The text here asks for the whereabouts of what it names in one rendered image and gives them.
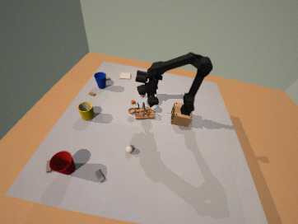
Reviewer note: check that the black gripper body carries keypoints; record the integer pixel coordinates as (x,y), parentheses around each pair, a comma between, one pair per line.
(152,91)

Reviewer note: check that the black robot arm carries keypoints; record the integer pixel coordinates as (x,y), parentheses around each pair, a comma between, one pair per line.
(155,71)

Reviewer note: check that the yellow open cup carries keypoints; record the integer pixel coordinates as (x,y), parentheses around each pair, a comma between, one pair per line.
(86,110)

